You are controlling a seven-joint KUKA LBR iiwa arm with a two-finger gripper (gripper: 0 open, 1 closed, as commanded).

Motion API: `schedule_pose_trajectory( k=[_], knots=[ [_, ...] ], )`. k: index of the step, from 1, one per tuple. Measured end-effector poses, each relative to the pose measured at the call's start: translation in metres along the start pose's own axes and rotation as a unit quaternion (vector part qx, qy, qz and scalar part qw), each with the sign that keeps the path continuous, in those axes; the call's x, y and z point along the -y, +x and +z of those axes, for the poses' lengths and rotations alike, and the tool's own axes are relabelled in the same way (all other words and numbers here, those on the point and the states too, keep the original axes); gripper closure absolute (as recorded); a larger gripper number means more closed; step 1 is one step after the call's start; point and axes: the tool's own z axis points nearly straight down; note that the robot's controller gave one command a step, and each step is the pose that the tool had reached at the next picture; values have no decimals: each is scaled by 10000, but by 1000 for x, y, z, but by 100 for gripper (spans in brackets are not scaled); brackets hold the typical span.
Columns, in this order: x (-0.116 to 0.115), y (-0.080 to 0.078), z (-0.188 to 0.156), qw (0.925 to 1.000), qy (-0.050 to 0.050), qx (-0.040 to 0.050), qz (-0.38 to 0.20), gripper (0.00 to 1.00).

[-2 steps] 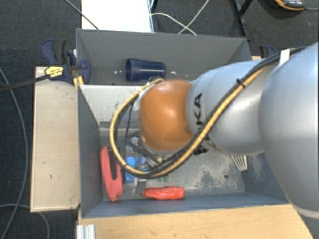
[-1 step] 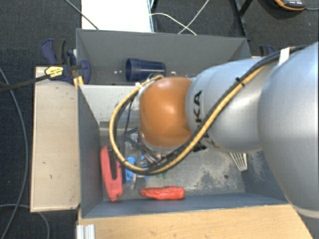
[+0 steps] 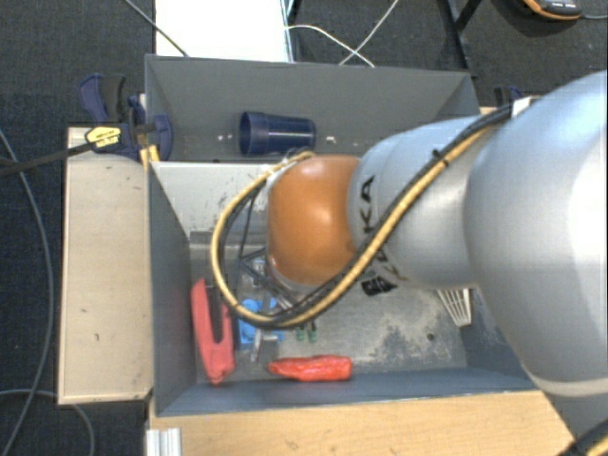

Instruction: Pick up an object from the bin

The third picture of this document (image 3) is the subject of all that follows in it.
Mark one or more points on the red toy pepper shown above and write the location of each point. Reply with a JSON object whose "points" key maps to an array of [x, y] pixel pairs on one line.
{"points": [[313, 368]]}

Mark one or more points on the pale wood board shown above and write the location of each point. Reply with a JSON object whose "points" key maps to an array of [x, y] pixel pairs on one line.
{"points": [[107, 273]]}

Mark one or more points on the red and black clamp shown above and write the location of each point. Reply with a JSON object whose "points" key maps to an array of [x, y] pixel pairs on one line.
{"points": [[209, 345]]}

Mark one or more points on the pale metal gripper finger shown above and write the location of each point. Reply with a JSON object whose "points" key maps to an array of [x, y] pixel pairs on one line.
{"points": [[257, 347], [271, 341]]}

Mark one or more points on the dark blue plastic cup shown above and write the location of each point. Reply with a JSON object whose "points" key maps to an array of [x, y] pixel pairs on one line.
{"points": [[278, 134]]}

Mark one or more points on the grey metal bin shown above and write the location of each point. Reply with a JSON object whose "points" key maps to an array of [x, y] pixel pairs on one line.
{"points": [[294, 93]]}

